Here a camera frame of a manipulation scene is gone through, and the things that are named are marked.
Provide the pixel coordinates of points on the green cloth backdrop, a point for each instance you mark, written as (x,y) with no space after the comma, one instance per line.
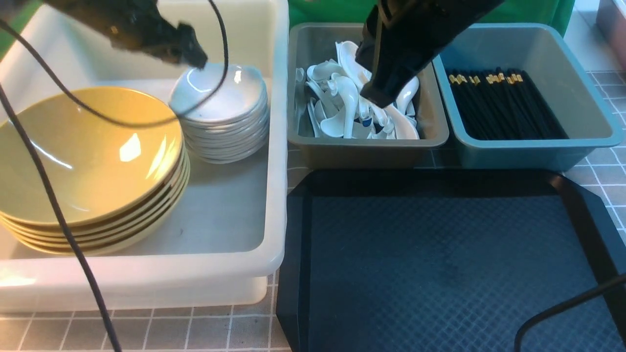
(553,13)

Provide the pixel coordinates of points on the white ceramic soup spoon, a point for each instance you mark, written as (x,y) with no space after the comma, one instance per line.
(404,129)

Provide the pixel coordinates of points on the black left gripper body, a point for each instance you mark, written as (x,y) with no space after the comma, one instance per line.
(137,26)

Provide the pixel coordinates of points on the white spoon in bin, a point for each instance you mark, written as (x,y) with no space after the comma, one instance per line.
(348,91)

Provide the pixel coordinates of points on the white small sauce dish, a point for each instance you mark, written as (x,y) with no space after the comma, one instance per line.
(198,96)

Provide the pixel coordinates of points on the black serving tray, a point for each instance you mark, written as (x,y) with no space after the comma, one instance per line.
(436,260)

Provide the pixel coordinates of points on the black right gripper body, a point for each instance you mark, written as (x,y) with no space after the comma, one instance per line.
(401,37)

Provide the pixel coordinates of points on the pile of black chopsticks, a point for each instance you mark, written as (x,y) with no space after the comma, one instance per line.
(503,105)

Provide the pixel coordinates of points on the grey plastic spoon bin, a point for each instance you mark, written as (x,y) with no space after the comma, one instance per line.
(312,43)

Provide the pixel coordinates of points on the blue plastic chopstick bin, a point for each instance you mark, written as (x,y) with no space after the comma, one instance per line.
(543,54)

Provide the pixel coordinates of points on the large white plastic bin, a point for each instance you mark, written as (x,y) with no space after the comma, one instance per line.
(226,235)

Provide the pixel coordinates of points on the yellow noodle bowl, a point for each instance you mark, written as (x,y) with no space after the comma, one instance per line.
(96,168)

